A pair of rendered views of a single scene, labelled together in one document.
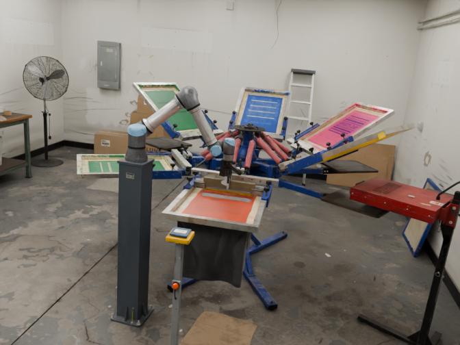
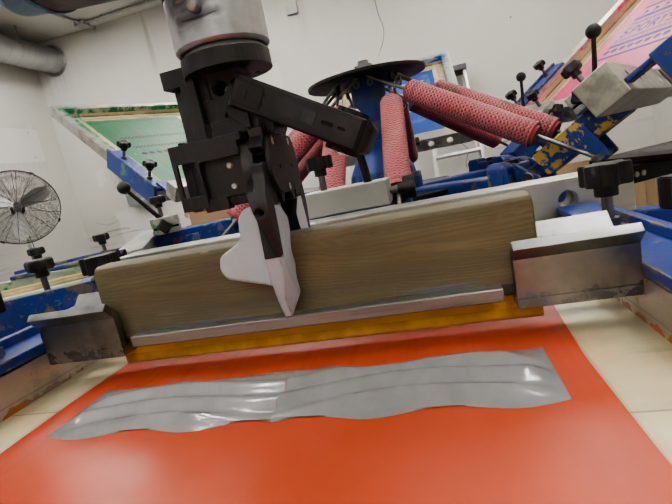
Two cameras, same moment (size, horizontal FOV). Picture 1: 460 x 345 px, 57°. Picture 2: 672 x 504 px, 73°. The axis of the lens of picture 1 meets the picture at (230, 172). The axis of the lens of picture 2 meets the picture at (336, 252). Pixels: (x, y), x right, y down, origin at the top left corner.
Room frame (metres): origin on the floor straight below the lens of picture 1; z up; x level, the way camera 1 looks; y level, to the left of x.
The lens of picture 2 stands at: (2.54, -0.06, 1.11)
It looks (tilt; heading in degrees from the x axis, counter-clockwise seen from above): 10 degrees down; 4
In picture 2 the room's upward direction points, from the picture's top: 12 degrees counter-clockwise
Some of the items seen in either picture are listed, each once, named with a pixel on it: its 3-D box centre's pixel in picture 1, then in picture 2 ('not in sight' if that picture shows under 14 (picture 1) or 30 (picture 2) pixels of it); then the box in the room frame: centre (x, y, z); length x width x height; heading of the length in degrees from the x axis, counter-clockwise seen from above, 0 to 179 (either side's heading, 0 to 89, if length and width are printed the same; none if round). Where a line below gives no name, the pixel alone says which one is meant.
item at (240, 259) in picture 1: (209, 251); not in sight; (2.42, 0.08, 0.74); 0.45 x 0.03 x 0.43; 81
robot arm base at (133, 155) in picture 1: (136, 152); not in sight; (2.74, 0.63, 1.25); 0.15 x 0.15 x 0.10
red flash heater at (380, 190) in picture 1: (403, 198); not in sight; (2.85, -1.23, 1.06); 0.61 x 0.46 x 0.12; 51
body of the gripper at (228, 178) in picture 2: (226, 168); (235, 135); (2.93, 0.03, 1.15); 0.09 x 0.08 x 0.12; 81
